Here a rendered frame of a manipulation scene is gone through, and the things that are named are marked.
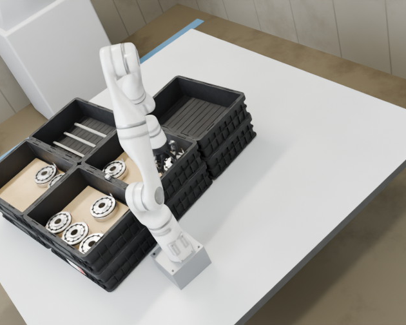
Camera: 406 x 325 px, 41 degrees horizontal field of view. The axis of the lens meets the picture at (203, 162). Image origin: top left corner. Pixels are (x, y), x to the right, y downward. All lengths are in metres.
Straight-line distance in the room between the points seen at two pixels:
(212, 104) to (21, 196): 0.90
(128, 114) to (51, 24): 2.25
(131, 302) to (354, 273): 1.13
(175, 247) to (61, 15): 2.34
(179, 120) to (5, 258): 0.92
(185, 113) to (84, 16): 1.70
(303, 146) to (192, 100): 0.55
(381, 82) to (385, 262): 1.34
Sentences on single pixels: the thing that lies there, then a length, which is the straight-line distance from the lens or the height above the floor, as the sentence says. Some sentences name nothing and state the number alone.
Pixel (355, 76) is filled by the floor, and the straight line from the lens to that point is 3.69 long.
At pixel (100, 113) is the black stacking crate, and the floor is 0.89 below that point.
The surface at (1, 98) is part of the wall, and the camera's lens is 4.69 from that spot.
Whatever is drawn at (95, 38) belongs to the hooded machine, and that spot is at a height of 0.54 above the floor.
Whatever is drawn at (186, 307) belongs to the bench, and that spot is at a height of 0.70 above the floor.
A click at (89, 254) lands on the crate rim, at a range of 1.86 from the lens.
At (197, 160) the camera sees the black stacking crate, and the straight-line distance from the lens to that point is 2.08.
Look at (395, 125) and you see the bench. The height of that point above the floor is 0.70.
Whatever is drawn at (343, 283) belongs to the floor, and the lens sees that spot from 2.63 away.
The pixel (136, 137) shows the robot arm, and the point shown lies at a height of 1.26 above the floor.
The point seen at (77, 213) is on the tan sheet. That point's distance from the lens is 2.17.
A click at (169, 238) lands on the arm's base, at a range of 1.78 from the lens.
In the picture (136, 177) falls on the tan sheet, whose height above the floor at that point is 0.83.
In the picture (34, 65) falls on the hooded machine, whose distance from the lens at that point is 3.83.
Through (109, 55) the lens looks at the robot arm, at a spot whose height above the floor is 1.48.
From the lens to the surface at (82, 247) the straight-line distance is 2.00.
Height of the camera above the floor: 2.20
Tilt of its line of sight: 41 degrees down
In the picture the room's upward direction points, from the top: 23 degrees counter-clockwise
